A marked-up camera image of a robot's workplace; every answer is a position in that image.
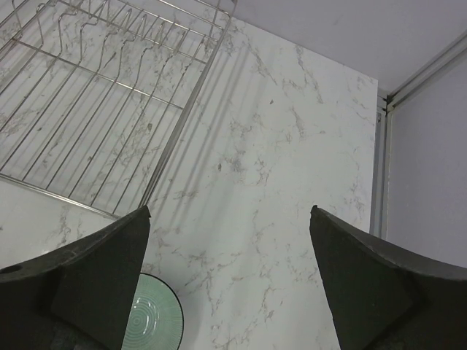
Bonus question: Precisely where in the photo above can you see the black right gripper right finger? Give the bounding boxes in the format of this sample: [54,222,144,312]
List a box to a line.
[309,206,466,349]

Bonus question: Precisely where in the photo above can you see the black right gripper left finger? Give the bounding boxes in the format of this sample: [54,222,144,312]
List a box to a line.
[1,206,150,349]

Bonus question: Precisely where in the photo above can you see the pale green ceramic bowl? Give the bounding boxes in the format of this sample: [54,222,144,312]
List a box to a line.
[122,273,185,350]

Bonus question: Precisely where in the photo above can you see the metal wire dish rack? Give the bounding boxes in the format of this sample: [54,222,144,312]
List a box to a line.
[1,1,237,217]

